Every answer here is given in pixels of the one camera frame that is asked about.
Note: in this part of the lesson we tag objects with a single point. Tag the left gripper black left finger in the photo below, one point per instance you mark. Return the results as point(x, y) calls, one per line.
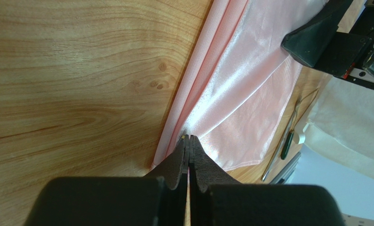
point(156, 199)

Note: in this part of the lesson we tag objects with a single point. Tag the white hanging cloth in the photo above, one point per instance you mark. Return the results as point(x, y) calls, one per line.
point(339, 125)

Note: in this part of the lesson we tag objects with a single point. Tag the black handled knife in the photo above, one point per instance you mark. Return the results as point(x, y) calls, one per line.
point(288, 142)

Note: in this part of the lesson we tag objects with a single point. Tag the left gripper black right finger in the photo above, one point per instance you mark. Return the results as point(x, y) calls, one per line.
point(217, 199)

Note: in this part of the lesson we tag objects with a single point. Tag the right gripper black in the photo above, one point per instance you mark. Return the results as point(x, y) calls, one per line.
point(346, 56)

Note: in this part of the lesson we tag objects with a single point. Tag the pink cloth napkin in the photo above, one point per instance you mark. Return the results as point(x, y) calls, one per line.
point(238, 80)

